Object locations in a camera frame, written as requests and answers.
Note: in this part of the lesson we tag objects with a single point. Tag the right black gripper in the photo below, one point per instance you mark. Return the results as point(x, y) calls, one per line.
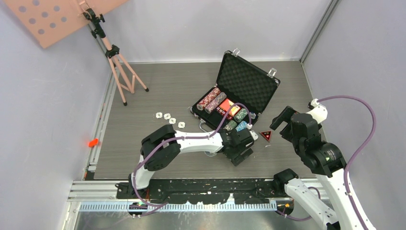
point(284, 115)

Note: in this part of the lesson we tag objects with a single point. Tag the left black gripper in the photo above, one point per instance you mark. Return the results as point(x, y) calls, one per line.
point(236, 159)

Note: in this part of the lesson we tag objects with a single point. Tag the black poker chip case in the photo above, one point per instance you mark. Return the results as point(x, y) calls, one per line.
point(242, 82)

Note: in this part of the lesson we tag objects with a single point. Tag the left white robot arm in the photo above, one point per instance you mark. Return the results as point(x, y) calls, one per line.
point(161, 147)

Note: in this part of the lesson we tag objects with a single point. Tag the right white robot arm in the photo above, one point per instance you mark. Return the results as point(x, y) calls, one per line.
point(327, 163)

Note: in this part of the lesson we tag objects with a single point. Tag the grey camo chip stack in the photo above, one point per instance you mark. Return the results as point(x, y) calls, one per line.
point(230, 125)

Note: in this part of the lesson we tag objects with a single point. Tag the light blue chip stack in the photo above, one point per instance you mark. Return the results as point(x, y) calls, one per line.
point(241, 126)

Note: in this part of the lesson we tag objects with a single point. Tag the red triangle all-in button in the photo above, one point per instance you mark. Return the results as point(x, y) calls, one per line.
point(266, 135)

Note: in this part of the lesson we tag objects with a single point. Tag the green poker chip stack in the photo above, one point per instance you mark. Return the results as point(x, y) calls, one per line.
point(242, 113)

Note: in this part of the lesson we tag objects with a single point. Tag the red playing card deck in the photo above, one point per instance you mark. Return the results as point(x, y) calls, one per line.
point(227, 104)

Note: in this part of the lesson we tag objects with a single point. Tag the red poker chip stack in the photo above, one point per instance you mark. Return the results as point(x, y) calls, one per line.
point(208, 98)

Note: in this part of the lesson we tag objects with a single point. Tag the blue white chip lower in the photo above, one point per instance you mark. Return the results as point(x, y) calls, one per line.
point(172, 120)

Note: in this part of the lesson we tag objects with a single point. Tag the pink music stand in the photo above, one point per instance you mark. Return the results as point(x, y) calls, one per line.
point(49, 21)

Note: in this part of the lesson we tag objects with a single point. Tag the orange clip on rail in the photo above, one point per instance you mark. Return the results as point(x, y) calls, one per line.
point(93, 143)

